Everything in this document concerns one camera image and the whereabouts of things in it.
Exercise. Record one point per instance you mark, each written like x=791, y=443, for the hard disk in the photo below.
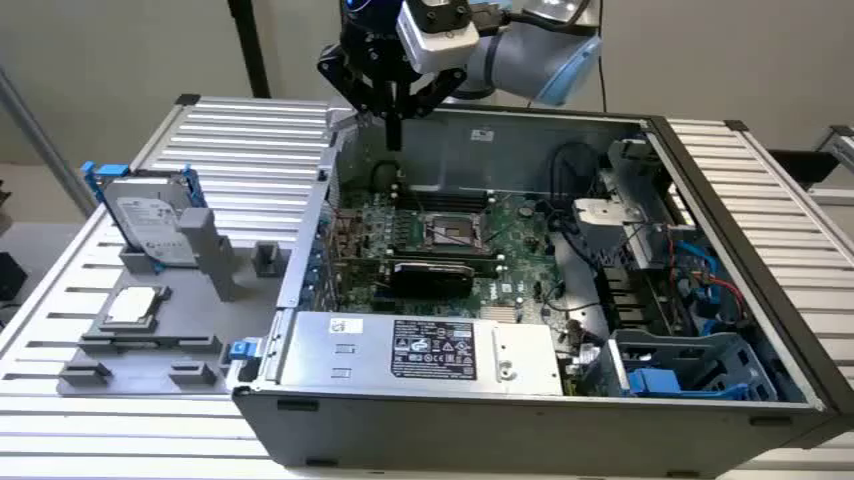
x=143, y=215

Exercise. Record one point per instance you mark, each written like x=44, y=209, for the black block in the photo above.
x=800, y=167

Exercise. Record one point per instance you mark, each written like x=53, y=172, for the grey parts rack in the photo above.
x=187, y=320

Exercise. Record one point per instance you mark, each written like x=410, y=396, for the black fan shroud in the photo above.
x=627, y=300

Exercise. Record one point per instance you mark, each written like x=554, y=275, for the black box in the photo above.
x=9, y=277

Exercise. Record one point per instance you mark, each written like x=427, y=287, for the silver CPU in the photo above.
x=133, y=305

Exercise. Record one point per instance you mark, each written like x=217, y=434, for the aluminium frame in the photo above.
x=837, y=145

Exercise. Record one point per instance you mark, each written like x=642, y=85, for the open black PC case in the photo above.
x=467, y=430

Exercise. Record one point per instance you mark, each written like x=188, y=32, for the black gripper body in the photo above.
x=369, y=45

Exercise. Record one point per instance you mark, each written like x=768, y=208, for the blue disk carrier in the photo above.
x=656, y=382

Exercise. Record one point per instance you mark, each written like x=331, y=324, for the grey metal pole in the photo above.
x=40, y=135

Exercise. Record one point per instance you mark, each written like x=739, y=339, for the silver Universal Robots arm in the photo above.
x=527, y=55

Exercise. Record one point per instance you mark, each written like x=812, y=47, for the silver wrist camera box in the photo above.
x=436, y=35

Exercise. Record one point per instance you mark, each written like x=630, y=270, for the CPU socket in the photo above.
x=450, y=230

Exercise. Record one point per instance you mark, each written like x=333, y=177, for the silver drive cage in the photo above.
x=640, y=180

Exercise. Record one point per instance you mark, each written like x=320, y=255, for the blue case latch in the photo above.
x=241, y=350

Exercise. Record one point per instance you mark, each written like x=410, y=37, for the black stand pole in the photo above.
x=249, y=50

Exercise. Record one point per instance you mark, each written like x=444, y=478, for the black table corner cap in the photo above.
x=188, y=99
x=735, y=125

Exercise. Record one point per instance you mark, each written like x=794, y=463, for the grey disk bay cage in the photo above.
x=667, y=345

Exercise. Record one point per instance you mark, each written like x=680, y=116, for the black graphics card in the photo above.
x=430, y=282

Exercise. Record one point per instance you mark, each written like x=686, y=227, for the silver power supply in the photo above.
x=360, y=360

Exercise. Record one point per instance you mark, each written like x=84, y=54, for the green motherboard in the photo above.
x=527, y=265

